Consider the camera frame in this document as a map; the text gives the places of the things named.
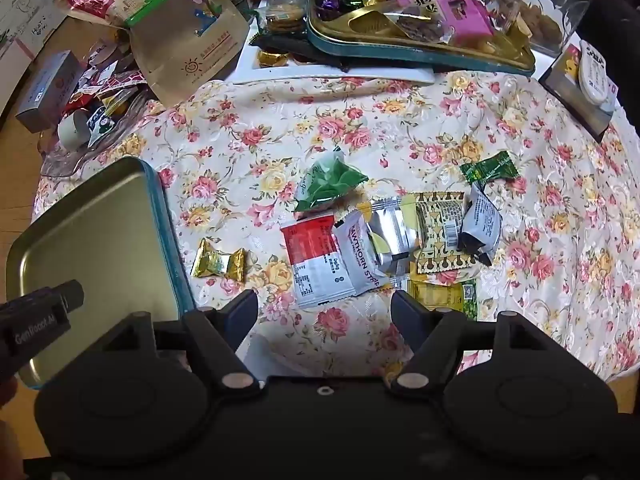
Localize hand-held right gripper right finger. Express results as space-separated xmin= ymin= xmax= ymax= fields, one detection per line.
xmin=390 ymin=290 xmax=551 ymax=396

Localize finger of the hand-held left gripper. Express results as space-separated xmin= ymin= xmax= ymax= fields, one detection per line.
xmin=51 ymin=280 xmax=85 ymax=312

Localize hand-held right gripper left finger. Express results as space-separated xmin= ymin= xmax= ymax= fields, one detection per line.
xmin=102 ymin=289 xmax=261 ymax=395

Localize yellow green snack packet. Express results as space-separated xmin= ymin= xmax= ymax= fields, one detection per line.
xmin=407 ymin=279 xmax=479 ymax=319

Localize gold foil candy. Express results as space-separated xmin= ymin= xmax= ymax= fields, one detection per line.
xmin=190 ymin=237 xmax=249 ymax=281

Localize teal rimmed gold tin tray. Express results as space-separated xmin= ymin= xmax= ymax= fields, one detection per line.
xmin=5 ymin=156 xmax=199 ymax=389

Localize silver snack packet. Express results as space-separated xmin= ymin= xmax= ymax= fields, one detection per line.
xmin=366 ymin=197 xmax=424 ymax=277

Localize red white snack packet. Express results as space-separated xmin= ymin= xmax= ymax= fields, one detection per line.
xmin=279 ymin=213 xmax=347 ymax=309

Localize gold patterned snack packet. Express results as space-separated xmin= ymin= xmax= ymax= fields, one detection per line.
xmin=412 ymin=190 xmax=477 ymax=275

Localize black white snack packet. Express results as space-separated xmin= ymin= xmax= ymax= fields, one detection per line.
xmin=457 ymin=182 xmax=504 ymax=266

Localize green white snack packet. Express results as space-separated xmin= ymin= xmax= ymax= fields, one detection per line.
xmin=292 ymin=146 xmax=369 ymax=214

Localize dark green candy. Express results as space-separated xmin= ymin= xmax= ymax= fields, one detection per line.
xmin=459 ymin=150 xmax=521 ymax=185

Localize person's left hand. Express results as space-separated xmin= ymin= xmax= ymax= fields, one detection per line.
xmin=0 ymin=374 xmax=25 ymax=466

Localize white pink snack packet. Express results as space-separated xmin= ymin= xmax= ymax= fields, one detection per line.
xmin=332 ymin=210 xmax=394 ymax=302

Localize glass plate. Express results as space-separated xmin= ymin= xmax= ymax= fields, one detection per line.
xmin=39 ymin=42 xmax=168 ymax=179

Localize blue white packet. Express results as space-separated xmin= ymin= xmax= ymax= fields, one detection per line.
xmin=87 ymin=106 xmax=122 ymax=149

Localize floral tablecloth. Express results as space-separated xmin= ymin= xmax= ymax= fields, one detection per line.
xmin=30 ymin=67 xmax=640 ymax=383

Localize grey cardboard box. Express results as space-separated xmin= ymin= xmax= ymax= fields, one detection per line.
xmin=14 ymin=50 xmax=84 ymax=134

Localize red brick patterned packet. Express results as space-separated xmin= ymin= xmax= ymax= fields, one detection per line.
xmin=106 ymin=70 xmax=147 ymax=92

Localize white rectangular tray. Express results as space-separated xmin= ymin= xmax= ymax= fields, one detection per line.
xmin=231 ymin=9 xmax=437 ymax=85

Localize gold foil chocolate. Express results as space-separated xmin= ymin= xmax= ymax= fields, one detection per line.
xmin=257 ymin=49 xmax=289 ymax=69

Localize large teal candy tray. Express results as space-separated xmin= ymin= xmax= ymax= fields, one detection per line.
xmin=304 ymin=0 xmax=537 ymax=79

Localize black box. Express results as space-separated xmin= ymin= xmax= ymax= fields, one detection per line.
xmin=537 ymin=40 xmax=619 ymax=144

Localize kraft paper bag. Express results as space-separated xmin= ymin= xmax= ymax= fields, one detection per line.
xmin=59 ymin=0 xmax=252 ymax=104

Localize paper notes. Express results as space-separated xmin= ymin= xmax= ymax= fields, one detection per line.
xmin=0 ymin=0 xmax=68 ymax=63

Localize pink snack bag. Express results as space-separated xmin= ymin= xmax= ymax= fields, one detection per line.
xmin=394 ymin=0 xmax=509 ymax=50

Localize white oval tin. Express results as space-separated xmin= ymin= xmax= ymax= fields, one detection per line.
xmin=577 ymin=42 xmax=613 ymax=107

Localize plastic cookie jar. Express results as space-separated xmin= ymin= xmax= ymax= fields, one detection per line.
xmin=264 ymin=0 xmax=309 ymax=36

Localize glass cookie jar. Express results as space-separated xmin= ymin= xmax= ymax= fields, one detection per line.
xmin=481 ymin=0 xmax=594 ymax=59

